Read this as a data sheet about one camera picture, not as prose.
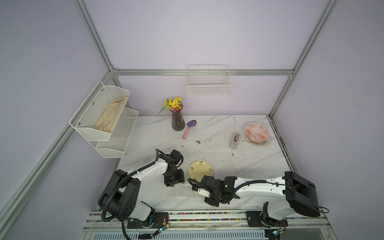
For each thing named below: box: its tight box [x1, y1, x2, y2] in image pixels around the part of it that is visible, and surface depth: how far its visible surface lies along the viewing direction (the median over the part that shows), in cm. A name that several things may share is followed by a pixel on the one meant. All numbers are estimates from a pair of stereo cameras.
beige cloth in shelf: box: [93, 96, 128, 134], surface depth 80 cm
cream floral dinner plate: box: [188, 160, 213, 182], surface depth 92 cm
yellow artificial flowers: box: [158, 97, 183, 115], surface depth 95 cm
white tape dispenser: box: [229, 132, 242, 150], surface depth 103 cm
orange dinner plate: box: [245, 123, 269, 145], surface depth 103 cm
